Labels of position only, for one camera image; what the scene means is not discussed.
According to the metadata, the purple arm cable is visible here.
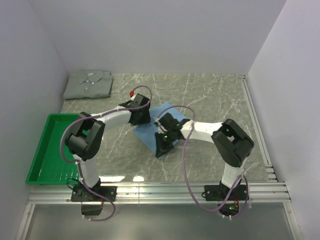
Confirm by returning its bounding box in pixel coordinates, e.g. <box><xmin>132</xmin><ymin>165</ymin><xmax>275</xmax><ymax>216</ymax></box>
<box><xmin>59</xmin><ymin>85</ymin><xmax>153</xmax><ymax>222</ymax></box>
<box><xmin>156</xmin><ymin>104</ymin><xmax>251</xmax><ymax>220</ymax></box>

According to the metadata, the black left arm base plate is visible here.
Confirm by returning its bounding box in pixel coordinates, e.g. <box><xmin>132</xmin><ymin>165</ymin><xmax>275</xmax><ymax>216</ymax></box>
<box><xmin>66</xmin><ymin>178</ymin><xmax>117</xmax><ymax>217</ymax></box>

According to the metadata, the green plastic tray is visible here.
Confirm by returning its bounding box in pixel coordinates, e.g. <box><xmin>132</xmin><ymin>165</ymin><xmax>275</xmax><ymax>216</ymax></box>
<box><xmin>26</xmin><ymin>113</ymin><xmax>79</xmax><ymax>185</ymax></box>

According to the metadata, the aluminium right side rail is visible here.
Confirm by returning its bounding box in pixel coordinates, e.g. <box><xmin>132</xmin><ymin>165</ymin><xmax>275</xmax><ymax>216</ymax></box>
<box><xmin>239</xmin><ymin>75</ymin><xmax>278</xmax><ymax>182</ymax></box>

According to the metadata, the folded grey shirt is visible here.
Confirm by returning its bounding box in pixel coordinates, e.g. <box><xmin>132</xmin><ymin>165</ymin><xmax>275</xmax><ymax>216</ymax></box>
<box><xmin>63</xmin><ymin>70</ymin><xmax>114</xmax><ymax>100</ymax></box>

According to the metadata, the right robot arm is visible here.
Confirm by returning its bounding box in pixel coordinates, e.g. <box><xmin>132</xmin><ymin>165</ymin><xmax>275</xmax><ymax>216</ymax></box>
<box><xmin>154</xmin><ymin>113</ymin><xmax>255</xmax><ymax>200</ymax></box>

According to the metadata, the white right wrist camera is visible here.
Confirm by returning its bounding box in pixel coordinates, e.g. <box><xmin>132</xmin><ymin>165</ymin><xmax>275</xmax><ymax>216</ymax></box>
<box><xmin>154</xmin><ymin>121</ymin><xmax>167</xmax><ymax>134</ymax></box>

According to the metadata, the aluminium rail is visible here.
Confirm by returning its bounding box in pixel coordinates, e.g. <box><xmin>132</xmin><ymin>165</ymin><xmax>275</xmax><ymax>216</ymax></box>
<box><xmin>27</xmin><ymin>182</ymin><xmax>291</xmax><ymax>205</ymax></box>
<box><xmin>239</xmin><ymin>75</ymin><xmax>278</xmax><ymax>182</ymax></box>

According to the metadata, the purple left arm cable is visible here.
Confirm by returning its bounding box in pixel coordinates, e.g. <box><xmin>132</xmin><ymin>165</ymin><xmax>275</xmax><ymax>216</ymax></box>
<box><xmin>59</xmin><ymin>85</ymin><xmax>153</xmax><ymax>222</ymax></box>

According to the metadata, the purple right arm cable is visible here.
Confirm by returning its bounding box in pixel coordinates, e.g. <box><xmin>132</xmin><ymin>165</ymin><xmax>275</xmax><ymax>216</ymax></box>
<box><xmin>156</xmin><ymin>104</ymin><xmax>251</xmax><ymax>220</ymax></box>

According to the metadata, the light blue long sleeve shirt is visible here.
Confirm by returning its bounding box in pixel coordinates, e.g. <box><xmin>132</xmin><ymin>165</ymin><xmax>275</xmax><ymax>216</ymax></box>
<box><xmin>133</xmin><ymin>102</ymin><xmax>187</xmax><ymax>155</ymax></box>

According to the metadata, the aluminium front rail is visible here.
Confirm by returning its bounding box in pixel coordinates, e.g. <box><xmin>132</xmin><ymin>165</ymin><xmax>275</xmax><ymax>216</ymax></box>
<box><xmin>27</xmin><ymin>182</ymin><xmax>291</xmax><ymax>205</ymax></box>

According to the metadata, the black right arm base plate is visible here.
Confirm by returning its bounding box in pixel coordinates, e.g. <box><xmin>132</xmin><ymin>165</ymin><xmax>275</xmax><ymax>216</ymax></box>
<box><xmin>201</xmin><ymin>184</ymin><xmax>249</xmax><ymax>218</ymax></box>

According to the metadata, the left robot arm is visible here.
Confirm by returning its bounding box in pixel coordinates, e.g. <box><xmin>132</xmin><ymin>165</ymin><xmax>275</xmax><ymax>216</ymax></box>
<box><xmin>64</xmin><ymin>92</ymin><xmax>151</xmax><ymax>202</ymax></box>

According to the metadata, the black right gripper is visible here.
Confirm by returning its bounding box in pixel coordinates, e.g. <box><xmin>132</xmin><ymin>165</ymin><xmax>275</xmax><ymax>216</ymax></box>
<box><xmin>155</xmin><ymin>129</ymin><xmax>176</xmax><ymax>158</ymax></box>

